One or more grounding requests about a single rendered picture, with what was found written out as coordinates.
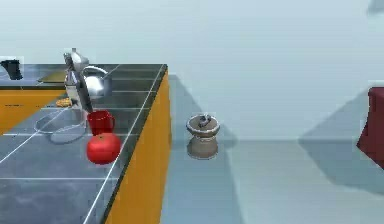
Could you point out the red tomato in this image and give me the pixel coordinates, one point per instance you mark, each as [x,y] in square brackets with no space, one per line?
[103,148]

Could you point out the dark red armchair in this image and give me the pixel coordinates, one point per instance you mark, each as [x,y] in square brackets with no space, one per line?
[375,126]

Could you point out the clear glass bowl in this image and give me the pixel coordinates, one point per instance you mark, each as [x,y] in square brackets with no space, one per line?
[58,128]

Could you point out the black toaster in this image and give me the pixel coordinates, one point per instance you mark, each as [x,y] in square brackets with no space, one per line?
[12,69]

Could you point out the orange kitchen counter tiled top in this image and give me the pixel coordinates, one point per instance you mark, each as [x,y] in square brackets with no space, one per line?
[143,160]

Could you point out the silver coffee machine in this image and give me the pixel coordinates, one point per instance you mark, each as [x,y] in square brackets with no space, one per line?
[77,83]

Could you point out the silver metal kettle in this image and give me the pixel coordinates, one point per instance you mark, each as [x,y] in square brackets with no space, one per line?
[96,83]

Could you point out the red mug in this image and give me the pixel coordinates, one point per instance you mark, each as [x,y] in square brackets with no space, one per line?
[100,122]

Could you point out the brown bread piece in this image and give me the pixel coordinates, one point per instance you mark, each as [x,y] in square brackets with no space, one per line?
[64,102]

